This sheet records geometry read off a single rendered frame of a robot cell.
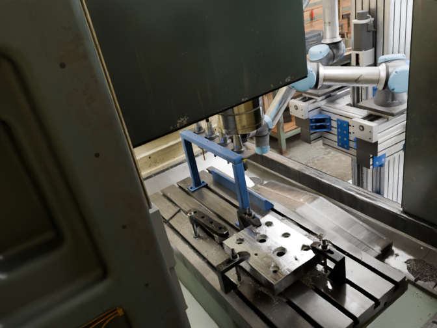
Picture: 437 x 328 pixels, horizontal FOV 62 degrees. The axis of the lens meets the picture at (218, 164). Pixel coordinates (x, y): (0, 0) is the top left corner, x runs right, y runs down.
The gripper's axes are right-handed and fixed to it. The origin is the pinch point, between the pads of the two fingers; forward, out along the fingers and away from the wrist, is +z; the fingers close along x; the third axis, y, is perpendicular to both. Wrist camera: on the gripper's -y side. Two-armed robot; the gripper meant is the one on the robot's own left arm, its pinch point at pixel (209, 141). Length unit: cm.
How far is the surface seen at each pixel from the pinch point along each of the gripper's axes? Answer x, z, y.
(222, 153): -21.0, 6.4, -2.2
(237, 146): -23.6, 0.3, -4.1
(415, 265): -76, -43, 54
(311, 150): 125, -187, 114
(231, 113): -48, 16, -28
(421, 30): -66, -54, -38
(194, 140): 2.3, 6.4, -2.4
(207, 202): 0.4, 8.0, 30.0
